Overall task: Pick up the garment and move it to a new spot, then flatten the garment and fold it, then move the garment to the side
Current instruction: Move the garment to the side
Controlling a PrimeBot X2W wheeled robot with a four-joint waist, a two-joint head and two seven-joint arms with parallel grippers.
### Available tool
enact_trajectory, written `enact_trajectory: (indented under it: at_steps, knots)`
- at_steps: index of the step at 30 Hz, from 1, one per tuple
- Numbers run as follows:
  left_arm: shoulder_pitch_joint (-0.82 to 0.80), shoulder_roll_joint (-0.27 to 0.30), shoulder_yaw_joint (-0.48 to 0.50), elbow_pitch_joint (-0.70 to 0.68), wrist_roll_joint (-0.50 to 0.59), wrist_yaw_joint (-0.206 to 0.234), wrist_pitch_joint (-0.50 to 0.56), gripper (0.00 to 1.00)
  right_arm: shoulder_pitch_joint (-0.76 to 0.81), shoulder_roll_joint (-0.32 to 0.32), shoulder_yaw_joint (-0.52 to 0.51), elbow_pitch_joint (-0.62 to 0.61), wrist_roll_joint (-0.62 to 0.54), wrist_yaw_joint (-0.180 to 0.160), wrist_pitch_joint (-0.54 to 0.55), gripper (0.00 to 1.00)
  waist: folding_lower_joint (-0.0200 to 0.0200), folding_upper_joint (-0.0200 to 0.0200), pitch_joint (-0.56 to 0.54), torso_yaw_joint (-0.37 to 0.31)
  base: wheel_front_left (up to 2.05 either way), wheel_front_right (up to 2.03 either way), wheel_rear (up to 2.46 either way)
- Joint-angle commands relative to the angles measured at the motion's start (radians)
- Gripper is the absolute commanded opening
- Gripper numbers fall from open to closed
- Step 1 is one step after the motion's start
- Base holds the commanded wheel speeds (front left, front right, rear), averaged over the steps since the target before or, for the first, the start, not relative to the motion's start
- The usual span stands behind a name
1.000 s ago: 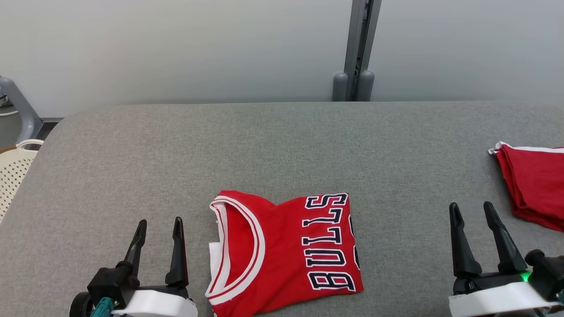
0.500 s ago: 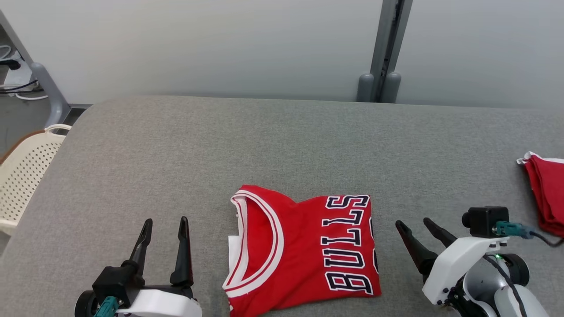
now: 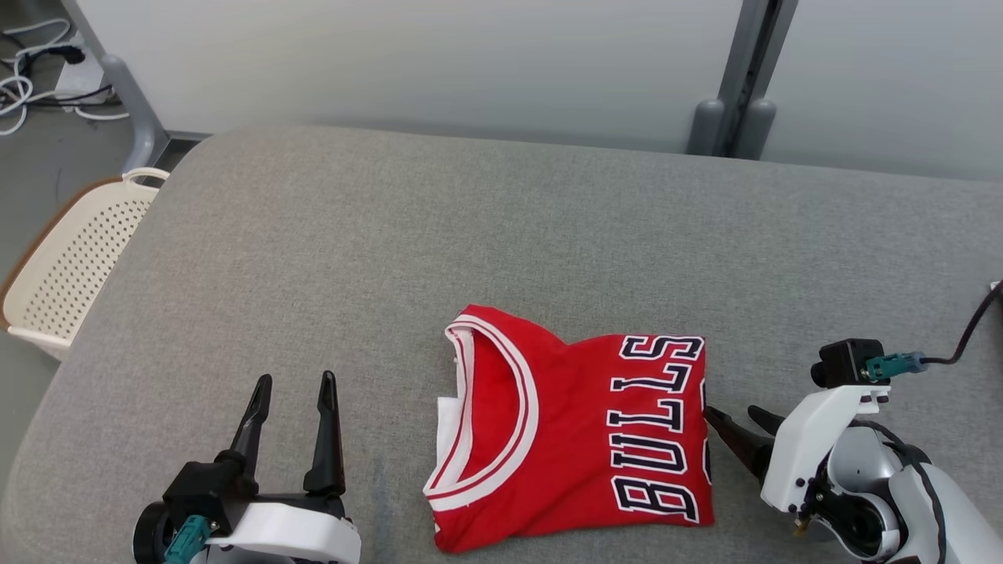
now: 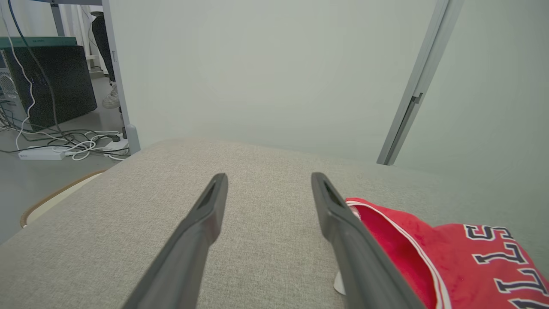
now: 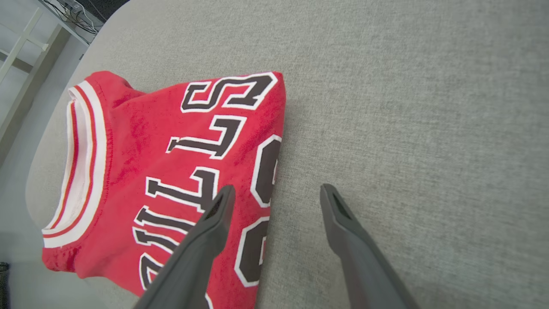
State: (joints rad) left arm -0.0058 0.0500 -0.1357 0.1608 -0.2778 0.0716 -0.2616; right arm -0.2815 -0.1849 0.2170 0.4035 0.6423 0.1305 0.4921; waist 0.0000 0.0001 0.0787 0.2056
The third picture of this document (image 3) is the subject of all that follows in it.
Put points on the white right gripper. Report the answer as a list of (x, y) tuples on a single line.
[(807, 439)]

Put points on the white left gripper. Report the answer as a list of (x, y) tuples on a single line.
[(298, 536)]

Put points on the red basketball jersey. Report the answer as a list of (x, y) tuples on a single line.
[(572, 439)]

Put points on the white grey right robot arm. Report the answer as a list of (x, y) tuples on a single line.
[(956, 509)]

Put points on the cream perforated laundry basket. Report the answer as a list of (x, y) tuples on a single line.
[(70, 266)]

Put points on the black plug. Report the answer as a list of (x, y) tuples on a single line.
[(69, 54)]

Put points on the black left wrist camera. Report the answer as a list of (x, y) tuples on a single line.
[(200, 489)]

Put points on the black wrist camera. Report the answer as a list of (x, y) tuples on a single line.
[(850, 362), (200, 489)]

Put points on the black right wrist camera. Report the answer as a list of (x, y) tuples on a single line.
[(850, 362)]

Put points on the grey partition post single foot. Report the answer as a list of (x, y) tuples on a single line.
[(137, 117)]

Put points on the grey partition post double foot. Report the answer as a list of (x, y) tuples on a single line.
[(744, 63)]

